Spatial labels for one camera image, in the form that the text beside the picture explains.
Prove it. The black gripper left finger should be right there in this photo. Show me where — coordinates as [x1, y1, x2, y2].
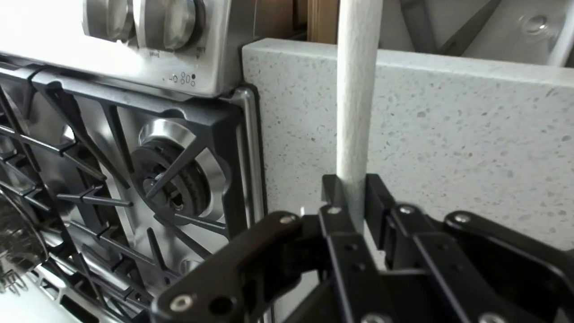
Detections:
[151, 172, 366, 323]

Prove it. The stainless steel gas stove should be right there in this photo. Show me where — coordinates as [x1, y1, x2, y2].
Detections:
[0, 0, 269, 323]

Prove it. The white handled yellow serving spoon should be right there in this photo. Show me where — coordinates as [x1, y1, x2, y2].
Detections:
[335, 0, 386, 234]

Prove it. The open wooden kitchen drawer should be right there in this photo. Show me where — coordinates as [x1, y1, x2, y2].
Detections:
[255, 0, 574, 67]

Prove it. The black stove grate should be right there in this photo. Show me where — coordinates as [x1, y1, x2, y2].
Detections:
[0, 59, 249, 323]

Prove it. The white drawer organizer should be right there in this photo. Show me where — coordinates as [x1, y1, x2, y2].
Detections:
[382, 0, 574, 67]

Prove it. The silver stove knob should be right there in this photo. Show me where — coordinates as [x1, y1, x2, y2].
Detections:
[131, 0, 208, 51]
[82, 0, 138, 42]

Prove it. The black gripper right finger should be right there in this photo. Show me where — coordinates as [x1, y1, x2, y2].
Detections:
[364, 172, 574, 323]

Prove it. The round gas burner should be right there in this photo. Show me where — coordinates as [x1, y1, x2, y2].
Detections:
[127, 114, 231, 220]

